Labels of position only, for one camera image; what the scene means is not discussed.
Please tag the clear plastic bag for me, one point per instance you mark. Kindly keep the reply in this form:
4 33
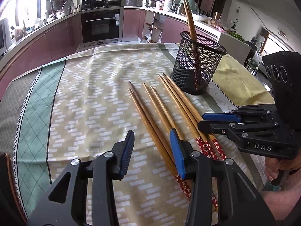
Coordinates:
256 58

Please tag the steel pot lid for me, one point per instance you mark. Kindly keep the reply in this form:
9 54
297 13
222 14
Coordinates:
67 4

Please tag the black built-in oven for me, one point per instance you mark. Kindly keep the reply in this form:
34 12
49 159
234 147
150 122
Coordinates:
101 26

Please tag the black mesh utensil holder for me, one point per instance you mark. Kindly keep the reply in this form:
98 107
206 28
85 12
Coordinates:
183 58

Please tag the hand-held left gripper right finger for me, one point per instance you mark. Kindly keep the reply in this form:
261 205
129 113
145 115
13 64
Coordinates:
177 153

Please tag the white jar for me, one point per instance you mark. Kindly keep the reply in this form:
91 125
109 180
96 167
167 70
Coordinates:
168 5

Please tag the person's right hand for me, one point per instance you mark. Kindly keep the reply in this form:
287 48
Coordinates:
270 170

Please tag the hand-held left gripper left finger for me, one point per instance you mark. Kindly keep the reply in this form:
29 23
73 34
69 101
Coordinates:
127 150

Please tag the green vegetables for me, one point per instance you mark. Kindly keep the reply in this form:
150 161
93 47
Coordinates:
238 37

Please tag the black pan with glass lid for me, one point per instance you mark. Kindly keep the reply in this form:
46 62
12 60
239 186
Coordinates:
110 1

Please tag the white island cabinet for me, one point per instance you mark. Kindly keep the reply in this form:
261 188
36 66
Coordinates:
235 49

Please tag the microwave oven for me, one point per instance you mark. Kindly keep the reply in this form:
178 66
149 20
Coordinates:
3 37

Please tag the brown wooden chair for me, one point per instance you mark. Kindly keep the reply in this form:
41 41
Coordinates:
7 181

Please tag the pink kitchen cabinets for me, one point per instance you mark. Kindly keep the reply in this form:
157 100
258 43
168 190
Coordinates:
58 37

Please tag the patterned beige green tablecloth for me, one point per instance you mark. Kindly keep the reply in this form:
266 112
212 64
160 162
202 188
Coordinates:
94 98

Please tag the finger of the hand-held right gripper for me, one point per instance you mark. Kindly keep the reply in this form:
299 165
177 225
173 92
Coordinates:
216 127
221 117

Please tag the steel cooking pot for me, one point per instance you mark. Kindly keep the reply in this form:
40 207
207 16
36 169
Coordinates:
151 1

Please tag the copper cup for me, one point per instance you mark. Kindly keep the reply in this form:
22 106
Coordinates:
217 16

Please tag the steel bowl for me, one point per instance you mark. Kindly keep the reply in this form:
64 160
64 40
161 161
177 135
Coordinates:
60 14

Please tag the dark chair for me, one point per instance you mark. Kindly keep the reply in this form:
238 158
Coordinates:
250 48

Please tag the person's right forearm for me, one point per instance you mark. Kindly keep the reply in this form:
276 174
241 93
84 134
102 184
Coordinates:
279 204

